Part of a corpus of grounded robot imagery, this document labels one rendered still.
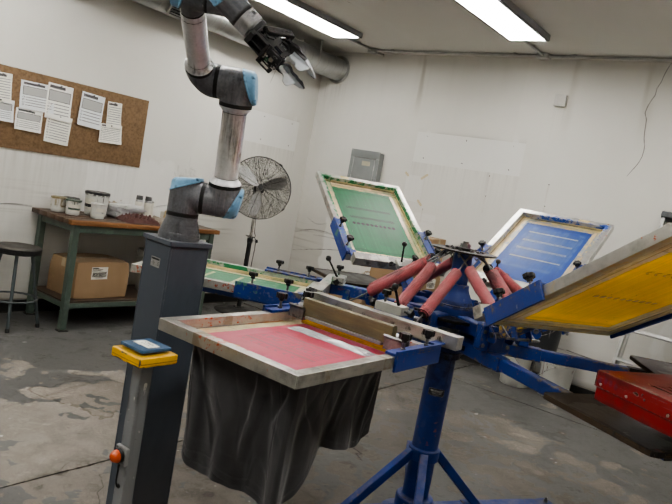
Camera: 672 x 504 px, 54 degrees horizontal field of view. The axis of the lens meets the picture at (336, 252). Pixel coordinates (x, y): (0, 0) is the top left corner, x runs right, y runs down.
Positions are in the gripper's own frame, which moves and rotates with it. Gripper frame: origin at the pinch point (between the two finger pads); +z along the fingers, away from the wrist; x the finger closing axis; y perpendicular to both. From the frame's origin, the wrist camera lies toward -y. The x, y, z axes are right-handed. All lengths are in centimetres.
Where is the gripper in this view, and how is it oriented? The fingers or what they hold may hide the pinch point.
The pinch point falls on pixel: (307, 79)
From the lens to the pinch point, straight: 195.4
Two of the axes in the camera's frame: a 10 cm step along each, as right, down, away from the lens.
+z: 6.9, 6.9, 2.1
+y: -3.6, 5.8, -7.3
